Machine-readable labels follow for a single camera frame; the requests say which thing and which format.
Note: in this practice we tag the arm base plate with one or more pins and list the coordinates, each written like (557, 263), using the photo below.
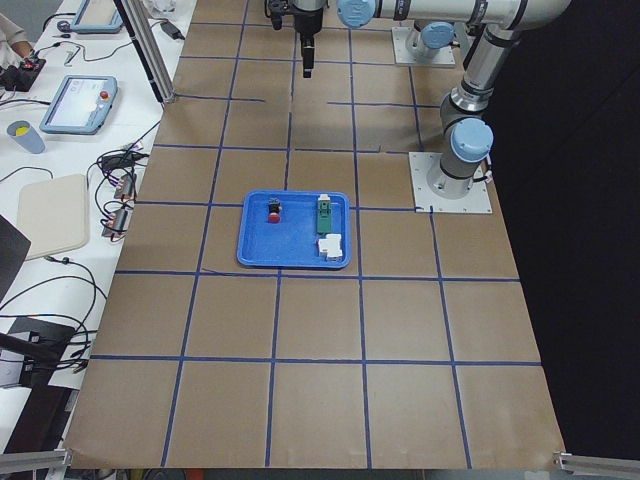
(429, 47)
(435, 192)

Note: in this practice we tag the far teach pendant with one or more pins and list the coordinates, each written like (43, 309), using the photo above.
(96, 17)

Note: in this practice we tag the green terminal block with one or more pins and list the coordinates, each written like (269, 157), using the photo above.
(323, 214)

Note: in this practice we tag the near teach pendant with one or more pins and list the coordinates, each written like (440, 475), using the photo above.
(80, 105)

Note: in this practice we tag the black power adapter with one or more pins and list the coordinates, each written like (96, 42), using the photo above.
(171, 30)

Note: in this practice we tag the blue plastic tray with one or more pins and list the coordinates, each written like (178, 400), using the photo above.
(291, 243)

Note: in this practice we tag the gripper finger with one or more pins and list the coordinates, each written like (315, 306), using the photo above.
(308, 54)

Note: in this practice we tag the grey cup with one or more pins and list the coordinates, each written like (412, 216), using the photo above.
(26, 136)

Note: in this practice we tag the beige pad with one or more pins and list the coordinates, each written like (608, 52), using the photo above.
(54, 215)

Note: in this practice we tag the white circuit breaker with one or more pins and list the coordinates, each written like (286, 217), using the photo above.
(330, 247)

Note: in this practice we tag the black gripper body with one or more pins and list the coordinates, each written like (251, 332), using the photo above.
(309, 22)

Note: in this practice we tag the aluminium frame post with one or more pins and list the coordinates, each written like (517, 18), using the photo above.
(136, 23)

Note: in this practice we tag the red emergency stop button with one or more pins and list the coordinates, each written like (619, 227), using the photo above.
(274, 211)

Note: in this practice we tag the teach pendant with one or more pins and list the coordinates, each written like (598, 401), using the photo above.
(80, 105)
(96, 17)

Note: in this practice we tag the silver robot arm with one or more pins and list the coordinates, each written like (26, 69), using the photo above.
(353, 14)
(502, 22)

